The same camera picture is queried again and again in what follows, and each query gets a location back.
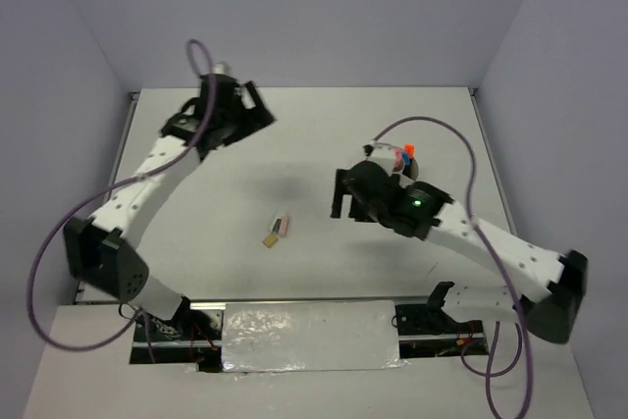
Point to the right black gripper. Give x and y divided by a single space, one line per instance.
354 210

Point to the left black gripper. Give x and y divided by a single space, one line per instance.
255 119

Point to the pink glue bottle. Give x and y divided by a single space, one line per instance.
398 159

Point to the orange black highlighter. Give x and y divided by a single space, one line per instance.
409 150

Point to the tan square eraser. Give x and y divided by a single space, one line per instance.
270 240

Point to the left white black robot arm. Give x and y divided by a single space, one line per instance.
102 249

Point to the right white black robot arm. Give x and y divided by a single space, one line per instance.
545 288

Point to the white round divided container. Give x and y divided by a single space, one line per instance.
411 170

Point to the pink eraser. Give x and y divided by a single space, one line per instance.
283 225

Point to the white small eraser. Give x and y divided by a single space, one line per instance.
275 226

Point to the silver foil sheet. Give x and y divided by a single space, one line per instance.
312 336

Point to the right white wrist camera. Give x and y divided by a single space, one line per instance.
381 154

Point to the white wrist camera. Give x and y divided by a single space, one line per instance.
222 69
381 154

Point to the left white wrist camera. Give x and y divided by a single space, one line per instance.
222 69

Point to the black mounting rail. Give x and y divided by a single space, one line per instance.
419 336

